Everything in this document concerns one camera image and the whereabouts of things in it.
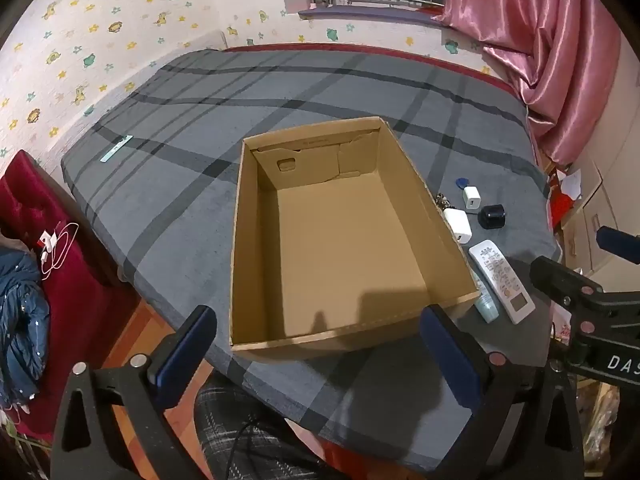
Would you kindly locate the light blue tube bottle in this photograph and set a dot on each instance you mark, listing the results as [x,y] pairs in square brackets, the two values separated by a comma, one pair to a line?
[487,307]

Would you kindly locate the bunch of keys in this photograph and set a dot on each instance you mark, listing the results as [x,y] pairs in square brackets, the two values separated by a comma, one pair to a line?
[443,201]

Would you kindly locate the beige drawer cabinet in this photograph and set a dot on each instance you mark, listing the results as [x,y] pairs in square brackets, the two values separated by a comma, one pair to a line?
[605,195]

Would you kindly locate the person's plaid trousers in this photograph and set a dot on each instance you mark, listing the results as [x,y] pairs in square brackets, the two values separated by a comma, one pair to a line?
[225,425]

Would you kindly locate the white paper sheet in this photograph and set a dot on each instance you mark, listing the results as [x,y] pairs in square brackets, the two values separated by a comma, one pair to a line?
[571,185]

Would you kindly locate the brown cardboard box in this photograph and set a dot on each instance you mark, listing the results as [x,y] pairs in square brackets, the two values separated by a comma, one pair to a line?
[340,240]

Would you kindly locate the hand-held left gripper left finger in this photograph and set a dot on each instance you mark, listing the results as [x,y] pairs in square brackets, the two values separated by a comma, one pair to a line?
[184,355]

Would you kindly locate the pink satin curtain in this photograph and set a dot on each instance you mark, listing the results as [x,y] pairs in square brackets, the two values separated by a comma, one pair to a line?
[540,50]

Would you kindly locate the blue key tag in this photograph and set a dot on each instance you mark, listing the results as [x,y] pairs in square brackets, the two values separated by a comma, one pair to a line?
[460,184]

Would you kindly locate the large white charger plug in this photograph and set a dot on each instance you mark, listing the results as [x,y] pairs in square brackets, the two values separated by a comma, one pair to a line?
[457,225]

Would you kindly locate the white remote control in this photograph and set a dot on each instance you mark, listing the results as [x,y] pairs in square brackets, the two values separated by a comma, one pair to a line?
[505,280]

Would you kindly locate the black power adapter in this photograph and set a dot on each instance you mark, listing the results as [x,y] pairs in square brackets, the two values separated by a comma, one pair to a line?
[491,216]

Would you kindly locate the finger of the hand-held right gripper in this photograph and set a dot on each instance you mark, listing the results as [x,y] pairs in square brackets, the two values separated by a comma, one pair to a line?
[617,240]
[557,272]

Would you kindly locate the small white charger plug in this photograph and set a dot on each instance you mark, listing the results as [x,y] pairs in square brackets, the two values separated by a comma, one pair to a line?
[471,197]

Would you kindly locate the light green strip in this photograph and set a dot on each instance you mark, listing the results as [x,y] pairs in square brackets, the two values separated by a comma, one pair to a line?
[116,149]

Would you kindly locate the plastic bag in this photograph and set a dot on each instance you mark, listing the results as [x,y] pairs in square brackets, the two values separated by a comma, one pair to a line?
[605,425]

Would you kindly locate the red paper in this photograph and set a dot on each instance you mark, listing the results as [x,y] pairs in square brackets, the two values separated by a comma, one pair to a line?
[560,205]

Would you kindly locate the red sofa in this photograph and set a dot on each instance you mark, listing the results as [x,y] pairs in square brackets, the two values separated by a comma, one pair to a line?
[75,300]

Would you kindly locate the dark blue jacket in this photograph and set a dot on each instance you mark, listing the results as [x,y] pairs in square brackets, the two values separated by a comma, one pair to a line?
[22,320]

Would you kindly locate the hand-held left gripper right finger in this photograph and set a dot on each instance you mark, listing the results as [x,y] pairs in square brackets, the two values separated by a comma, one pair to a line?
[450,360]

